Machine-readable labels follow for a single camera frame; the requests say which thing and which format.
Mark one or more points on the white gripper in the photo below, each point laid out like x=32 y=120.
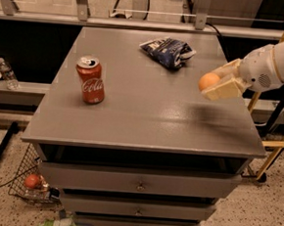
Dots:
x=258 y=69

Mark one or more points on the orange fruit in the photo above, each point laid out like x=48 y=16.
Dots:
x=208 y=80

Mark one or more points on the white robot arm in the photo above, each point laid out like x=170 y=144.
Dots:
x=279 y=61

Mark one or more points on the red coca-cola can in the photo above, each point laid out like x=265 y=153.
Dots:
x=89 y=70

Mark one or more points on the blue chip bag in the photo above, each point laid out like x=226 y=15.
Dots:
x=170 y=53

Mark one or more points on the grey drawer cabinet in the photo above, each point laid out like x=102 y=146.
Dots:
x=154 y=152

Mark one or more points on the clear plastic water bottle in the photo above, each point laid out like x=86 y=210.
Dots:
x=8 y=75

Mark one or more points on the green packet on floor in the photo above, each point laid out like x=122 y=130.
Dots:
x=57 y=225

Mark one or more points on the red apple in basket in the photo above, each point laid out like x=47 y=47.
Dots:
x=32 y=181

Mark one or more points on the black wire basket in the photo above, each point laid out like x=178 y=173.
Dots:
x=43 y=194

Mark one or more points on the metal railing frame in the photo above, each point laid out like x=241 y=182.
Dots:
x=249 y=18

